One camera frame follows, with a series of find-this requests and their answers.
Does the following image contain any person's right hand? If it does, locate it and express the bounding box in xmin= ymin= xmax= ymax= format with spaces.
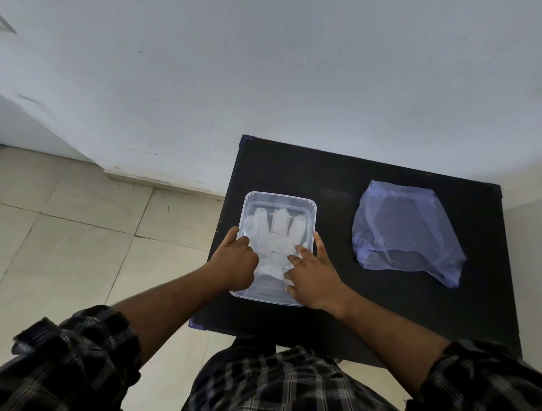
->
xmin=283 ymin=231 xmax=353 ymax=316

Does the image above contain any person's left hand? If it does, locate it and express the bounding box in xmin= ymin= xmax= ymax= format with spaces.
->
xmin=209 ymin=226 xmax=260 ymax=292

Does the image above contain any clear plastic lidded container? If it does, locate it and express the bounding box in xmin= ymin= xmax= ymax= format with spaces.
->
xmin=229 ymin=191 xmax=318 ymax=307

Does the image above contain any person's left forearm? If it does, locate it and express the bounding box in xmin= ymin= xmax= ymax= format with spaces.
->
xmin=111 ymin=259 xmax=222 ymax=366

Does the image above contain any person's right forearm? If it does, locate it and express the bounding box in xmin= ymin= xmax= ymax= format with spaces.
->
xmin=328 ymin=289 xmax=450 ymax=399

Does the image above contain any transparent disposable glove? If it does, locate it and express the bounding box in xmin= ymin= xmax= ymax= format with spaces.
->
xmin=246 ymin=207 xmax=308 ymax=283

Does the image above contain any translucent blue plastic bag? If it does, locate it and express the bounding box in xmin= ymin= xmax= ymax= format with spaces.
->
xmin=351 ymin=180 xmax=467 ymax=289

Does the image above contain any dark plaid shirt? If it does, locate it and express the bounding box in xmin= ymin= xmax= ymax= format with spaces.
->
xmin=0 ymin=305 xmax=542 ymax=411

